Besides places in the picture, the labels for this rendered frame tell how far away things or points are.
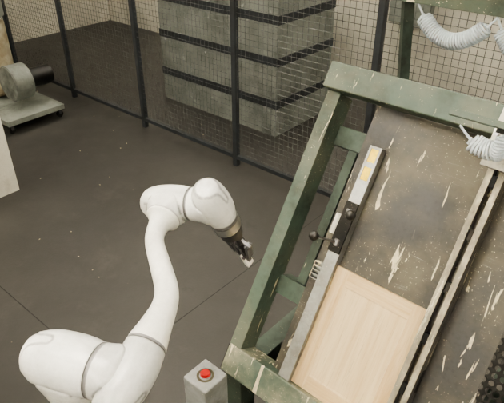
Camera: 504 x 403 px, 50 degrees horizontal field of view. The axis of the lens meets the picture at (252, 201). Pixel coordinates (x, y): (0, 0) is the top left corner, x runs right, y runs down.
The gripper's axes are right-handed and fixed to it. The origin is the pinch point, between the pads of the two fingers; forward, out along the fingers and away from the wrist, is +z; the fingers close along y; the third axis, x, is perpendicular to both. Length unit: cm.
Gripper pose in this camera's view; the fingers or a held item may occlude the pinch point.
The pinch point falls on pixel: (246, 258)
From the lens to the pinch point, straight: 185.2
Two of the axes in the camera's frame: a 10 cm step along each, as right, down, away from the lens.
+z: 2.8, 5.7, 7.7
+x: -5.8, 7.4, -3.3
